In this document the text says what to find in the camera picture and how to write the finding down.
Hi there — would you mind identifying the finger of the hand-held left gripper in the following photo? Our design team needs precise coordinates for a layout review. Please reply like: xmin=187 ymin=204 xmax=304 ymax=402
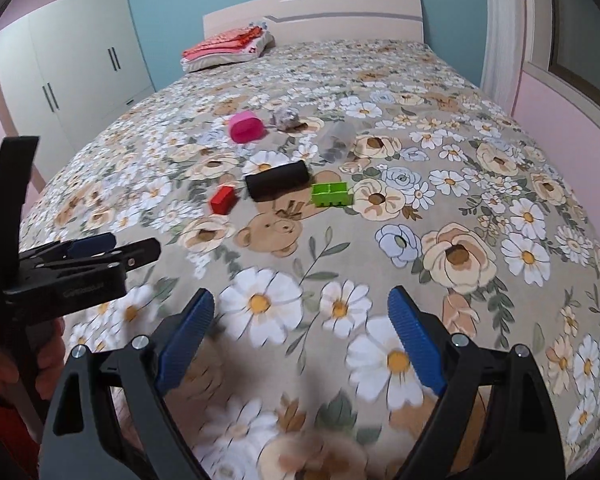
xmin=32 ymin=238 xmax=162 ymax=281
xmin=27 ymin=232 xmax=117 ymax=263

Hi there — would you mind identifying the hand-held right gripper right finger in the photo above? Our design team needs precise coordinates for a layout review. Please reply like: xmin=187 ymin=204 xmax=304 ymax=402
xmin=387 ymin=285 xmax=566 ymax=480

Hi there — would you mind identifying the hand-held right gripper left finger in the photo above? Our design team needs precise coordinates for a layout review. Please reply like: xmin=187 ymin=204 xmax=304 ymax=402
xmin=40 ymin=287 xmax=216 ymax=480

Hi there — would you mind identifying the red block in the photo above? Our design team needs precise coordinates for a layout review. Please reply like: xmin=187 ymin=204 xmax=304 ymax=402
xmin=209 ymin=185 xmax=239 ymax=215

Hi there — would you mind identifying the black cylinder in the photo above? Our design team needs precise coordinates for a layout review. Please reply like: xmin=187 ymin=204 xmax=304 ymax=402
xmin=244 ymin=161 xmax=311 ymax=203

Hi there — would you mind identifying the pink plastic container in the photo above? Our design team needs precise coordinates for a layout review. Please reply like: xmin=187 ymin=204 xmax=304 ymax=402
xmin=229 ymin=111 xmax=267 ymax=144

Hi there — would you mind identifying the green plastic box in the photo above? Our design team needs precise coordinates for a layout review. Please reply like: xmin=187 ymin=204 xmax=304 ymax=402
xmin=310 ymin=181 xmax=355 ymax=208

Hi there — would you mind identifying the paper ball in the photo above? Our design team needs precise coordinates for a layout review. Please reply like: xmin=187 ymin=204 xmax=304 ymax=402
xmin=271 ymin=107 xmax=301 ymax=130

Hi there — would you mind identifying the clear plastic bottle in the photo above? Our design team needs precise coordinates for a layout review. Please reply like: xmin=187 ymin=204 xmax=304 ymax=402
xmin=318 ymin=122 xmax=357 ymax=163

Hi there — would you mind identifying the person's left forearm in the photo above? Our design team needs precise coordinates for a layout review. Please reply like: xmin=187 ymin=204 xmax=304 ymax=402
xmin=0 ymin=385 xmax=40 ymax=480

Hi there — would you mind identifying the floral bear blanket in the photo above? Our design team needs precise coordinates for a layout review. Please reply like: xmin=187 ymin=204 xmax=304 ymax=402
xmin=17 ymin=39 xmax=600 ymax=480

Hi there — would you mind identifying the white wardrobe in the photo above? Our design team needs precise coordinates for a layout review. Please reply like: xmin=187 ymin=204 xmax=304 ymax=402
xmin=0 ymin=0 xmax=157 ymax=182

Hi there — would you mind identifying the folded red pink blanket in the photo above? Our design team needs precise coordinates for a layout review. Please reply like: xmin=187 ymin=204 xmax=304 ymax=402
xmin=181 ymin=29 xmax=276 ymax=73

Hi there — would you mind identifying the red folded cloth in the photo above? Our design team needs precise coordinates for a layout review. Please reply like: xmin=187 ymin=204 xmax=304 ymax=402
xmin=182 ymin=23 xmax=264 ymax=59

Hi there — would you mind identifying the cream bed headboard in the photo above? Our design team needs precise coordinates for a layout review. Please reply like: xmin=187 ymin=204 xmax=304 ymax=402
xmin=202 ymin=0 xmax=426 ymax=53

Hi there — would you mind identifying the window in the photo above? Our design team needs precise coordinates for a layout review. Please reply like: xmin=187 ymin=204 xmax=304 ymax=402
xmin=522 ymin=0 xmax=600 ymax=108

